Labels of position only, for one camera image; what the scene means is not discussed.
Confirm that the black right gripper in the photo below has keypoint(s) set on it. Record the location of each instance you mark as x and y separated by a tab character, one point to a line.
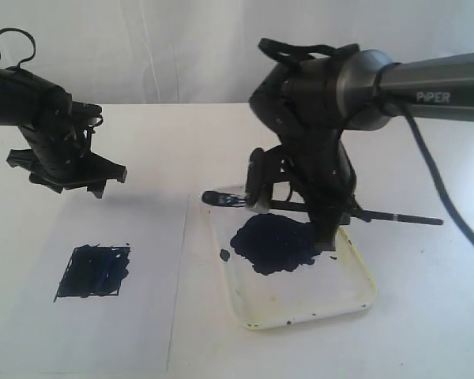
325	179

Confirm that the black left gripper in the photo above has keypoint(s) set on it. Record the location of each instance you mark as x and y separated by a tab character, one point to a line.
60	156

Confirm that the black paintbrush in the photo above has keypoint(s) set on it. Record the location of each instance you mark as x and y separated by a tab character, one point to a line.
230	200

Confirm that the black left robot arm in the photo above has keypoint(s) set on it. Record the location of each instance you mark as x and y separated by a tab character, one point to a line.
24	94

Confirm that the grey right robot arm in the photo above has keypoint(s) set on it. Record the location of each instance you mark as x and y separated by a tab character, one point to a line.
315	93

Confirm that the white plastic paint tray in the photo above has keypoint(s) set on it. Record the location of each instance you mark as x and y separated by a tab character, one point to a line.
274	273

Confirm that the white paper sheet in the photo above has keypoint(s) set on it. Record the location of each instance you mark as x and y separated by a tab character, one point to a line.
101	298

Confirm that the white backdrop curtain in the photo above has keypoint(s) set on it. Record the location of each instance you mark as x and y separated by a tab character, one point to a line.
207	51

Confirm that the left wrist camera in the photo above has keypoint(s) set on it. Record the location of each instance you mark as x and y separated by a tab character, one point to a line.
87	114

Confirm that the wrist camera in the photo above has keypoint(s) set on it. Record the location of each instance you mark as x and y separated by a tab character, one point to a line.
265	169
87	114

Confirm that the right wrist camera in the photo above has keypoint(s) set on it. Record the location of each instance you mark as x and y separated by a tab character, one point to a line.
265	169

